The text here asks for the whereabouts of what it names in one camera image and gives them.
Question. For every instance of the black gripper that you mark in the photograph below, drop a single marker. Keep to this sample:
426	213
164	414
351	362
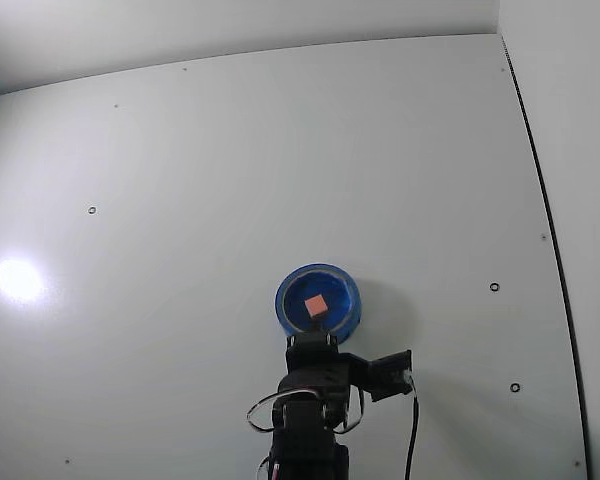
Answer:
311	356

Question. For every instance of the orange cube block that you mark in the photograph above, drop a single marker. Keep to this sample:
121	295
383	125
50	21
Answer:
314	305

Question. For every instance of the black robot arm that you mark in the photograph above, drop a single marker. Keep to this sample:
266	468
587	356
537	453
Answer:
300	440

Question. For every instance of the blue tape roll bin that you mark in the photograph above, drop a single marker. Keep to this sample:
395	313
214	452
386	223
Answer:
340	300

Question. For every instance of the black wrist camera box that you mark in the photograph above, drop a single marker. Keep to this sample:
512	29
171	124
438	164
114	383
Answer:
387	375

